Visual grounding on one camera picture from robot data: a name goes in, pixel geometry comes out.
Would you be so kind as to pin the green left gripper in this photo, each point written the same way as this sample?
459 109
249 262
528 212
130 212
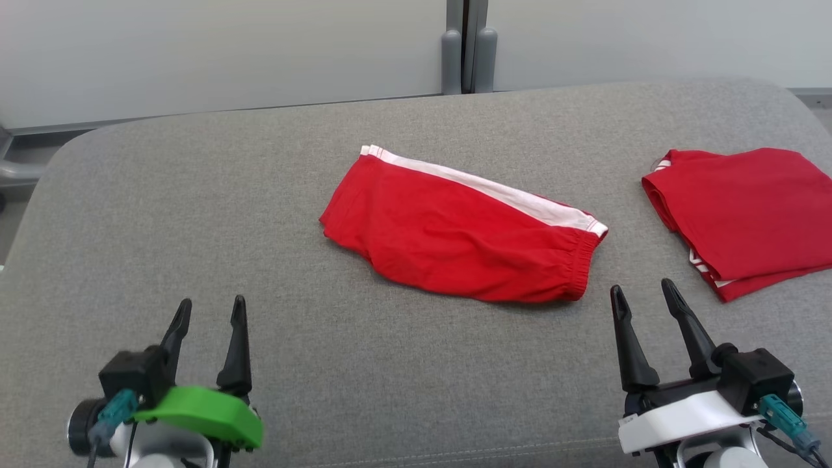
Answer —
208 413

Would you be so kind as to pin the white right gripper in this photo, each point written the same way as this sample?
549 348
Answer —
682 419

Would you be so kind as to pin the red basketball jersey white sleeves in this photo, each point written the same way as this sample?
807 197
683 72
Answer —
747 208

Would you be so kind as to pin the red shorts white side stripe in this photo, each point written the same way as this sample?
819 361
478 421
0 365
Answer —
455 240

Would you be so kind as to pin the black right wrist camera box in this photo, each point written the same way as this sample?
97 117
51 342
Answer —
754 380

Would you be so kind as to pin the teal left camera connector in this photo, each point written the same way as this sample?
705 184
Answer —
117 409

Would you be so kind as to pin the teal camera connector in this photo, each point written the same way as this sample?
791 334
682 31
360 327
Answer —
117 409
780 416

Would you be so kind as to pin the teal right camera connector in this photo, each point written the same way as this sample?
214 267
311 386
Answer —
780 416

